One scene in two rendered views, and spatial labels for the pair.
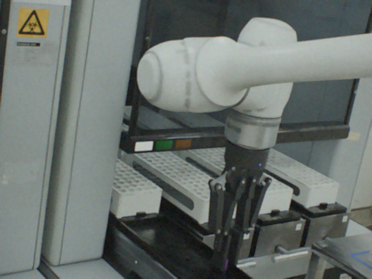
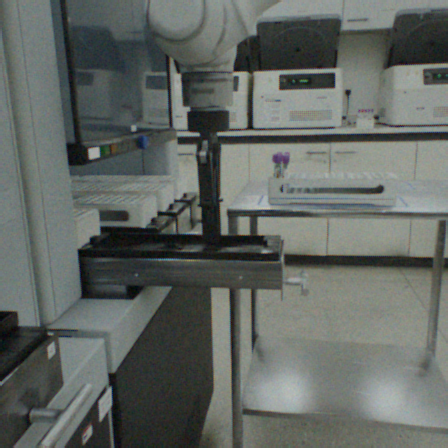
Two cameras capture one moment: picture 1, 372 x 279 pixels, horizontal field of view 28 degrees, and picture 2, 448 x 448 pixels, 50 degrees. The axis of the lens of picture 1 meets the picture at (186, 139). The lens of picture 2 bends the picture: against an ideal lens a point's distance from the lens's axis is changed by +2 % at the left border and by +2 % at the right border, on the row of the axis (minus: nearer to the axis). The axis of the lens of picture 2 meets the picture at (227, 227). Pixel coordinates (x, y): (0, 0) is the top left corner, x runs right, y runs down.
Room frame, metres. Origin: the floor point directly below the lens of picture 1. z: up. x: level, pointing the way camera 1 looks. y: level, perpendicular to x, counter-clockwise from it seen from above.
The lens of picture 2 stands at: (0.56, 0.46, 1.05)
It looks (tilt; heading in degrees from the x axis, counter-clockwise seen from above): 14 degrees down; 317
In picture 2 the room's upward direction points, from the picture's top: 1 degrees counter-clockwise
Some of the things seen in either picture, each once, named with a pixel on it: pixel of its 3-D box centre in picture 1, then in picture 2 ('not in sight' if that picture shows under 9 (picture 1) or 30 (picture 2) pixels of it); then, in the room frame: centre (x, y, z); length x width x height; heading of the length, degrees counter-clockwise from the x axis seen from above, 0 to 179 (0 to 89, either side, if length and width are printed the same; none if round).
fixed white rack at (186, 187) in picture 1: (179, 185); (83, 212); (1.51, 0.00, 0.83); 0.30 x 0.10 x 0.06; 39
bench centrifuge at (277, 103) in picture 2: not in sight; (297, 74); (2.71, -2.19, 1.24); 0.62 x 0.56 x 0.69; 130
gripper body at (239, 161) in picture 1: (243, 167); (208, 136); (1.21, -0.11, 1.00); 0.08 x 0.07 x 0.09; 129
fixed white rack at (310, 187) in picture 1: (279, 174); (130, 189); (1.71, -0.24, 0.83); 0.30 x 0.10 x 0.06; 39
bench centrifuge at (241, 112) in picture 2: not in sight; (211, 81); (3.16, -1.82, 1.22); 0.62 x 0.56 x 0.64; 127
